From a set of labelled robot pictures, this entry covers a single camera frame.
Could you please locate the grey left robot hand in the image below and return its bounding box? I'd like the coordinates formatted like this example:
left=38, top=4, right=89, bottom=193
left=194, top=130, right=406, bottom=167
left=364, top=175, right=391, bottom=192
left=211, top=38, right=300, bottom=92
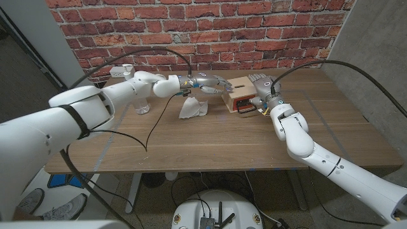
left=178, top=72, right=233, bottom=95

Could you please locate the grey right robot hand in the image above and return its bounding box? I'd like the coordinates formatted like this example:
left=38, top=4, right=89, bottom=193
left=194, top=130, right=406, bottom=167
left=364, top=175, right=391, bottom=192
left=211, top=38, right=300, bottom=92
left=247, top=73, right=286, bottom=111

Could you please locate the wooden box with slot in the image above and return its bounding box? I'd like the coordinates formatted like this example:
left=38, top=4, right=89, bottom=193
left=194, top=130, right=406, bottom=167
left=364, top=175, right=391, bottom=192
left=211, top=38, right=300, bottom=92
left=221, top=76, right=258, bottom=114

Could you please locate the wooden drawer with red front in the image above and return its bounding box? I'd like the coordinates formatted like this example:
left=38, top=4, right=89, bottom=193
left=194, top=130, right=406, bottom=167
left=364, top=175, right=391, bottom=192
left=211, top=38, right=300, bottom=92
left=233, top=94, right=258, bottom=115

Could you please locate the crumpled white tissue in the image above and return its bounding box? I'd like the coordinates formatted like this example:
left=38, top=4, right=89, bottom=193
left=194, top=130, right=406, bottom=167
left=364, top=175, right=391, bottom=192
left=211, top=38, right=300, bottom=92
left=178, top=96, right=209, bottom=120

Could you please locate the grey computer box with antennas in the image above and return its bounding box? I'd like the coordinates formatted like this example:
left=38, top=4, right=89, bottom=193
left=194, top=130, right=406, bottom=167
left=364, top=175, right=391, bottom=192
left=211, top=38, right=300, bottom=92
left=199, top=201, right=237, bottom=229

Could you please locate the printed brick backdrop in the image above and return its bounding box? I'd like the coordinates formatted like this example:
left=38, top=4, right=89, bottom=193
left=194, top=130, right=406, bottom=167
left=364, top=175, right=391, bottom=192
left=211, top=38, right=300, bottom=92
left=45, top=0, right=356, bottom=84

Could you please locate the clear pump bottle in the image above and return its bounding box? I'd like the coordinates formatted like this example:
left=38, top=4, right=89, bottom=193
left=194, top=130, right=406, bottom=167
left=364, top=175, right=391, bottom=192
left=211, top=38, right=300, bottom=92
left=122, top=64, right=151, bottom=116

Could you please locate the white power strip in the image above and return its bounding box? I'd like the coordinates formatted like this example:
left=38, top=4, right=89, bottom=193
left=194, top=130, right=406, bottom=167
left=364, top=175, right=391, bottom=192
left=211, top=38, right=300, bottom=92
left=109, top=66, right=128, bottom=79

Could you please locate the grey table leg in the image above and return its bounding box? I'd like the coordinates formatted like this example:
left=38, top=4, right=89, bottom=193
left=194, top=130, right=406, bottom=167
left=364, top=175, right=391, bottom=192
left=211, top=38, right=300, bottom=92
left=286, top=168, right=308, bottom=212

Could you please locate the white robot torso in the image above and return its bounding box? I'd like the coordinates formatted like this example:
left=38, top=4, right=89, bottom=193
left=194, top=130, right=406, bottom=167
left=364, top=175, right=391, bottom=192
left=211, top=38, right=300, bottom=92
left=171, top=190, right=264, bottom=229

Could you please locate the white table leg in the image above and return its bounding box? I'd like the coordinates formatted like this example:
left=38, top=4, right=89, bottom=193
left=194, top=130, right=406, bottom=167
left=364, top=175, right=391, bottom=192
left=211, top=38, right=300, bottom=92
left=125, top=172, right=143, bottom=214

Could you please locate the blue foot pedal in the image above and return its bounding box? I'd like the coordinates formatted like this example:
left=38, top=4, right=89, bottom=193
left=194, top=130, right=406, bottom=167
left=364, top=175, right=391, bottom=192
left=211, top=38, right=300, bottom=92
left=47, top=173, right=93, bottom=189

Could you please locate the grey sneaker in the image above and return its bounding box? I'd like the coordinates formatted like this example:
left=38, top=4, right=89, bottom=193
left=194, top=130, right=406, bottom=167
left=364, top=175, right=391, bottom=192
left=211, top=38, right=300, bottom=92
left=43, top=193, right=88, bottom=221
left=15, top=188, right=45, bottom=214

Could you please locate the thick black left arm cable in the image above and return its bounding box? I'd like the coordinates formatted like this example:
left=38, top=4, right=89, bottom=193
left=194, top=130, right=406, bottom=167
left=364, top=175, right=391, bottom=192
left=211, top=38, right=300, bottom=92
left=59, top=46, right=193, bottom=229

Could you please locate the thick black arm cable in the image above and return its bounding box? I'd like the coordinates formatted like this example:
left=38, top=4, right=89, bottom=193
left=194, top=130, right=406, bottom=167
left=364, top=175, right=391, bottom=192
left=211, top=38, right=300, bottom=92
left=270, top=60, right=407, bottom=119
left=59, top=46, right=193, bottom=229

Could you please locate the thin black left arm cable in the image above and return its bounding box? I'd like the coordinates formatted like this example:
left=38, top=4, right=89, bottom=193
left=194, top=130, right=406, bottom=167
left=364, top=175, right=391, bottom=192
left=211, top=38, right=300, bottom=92
left=88, top=92, right=181, bottom=153

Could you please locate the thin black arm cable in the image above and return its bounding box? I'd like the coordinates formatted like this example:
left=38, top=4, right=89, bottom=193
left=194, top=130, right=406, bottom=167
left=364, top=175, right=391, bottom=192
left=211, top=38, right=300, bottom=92
left=88, top=92, right=181, bottom=153
left=307, top=165, right=385, bottom=227

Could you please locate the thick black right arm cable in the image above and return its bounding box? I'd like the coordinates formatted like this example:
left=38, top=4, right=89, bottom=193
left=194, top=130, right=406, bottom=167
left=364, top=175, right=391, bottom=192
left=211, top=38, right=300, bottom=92
left=270, top=60, right=407, bottom=119

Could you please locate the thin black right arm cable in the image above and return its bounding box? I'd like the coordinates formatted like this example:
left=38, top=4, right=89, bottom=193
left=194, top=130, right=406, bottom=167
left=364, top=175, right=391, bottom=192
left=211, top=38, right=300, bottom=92
left=307, top=165, right=385, bottom=227

